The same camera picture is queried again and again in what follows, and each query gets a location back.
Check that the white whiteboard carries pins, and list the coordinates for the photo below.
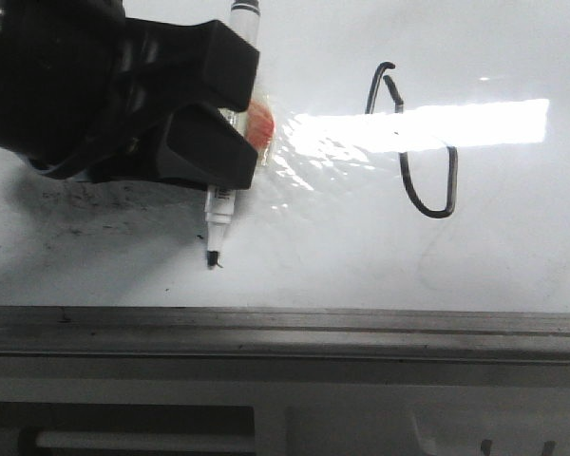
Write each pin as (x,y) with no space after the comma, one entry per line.
(421,161)

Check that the grey table base panel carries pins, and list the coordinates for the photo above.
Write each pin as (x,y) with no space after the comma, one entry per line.
(59,405)

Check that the grey aluminium whiteboard frame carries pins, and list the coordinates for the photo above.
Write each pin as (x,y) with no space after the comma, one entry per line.
(280,332)

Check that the red round magnet taped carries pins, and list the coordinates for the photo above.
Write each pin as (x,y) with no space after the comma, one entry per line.
(260,127)

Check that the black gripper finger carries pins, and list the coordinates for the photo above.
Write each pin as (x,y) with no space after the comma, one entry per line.
(194,147)

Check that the white whiteboard marker pen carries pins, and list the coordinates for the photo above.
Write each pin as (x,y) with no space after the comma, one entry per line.
(220,202)

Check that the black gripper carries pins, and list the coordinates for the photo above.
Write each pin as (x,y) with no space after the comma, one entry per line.
(85,90)

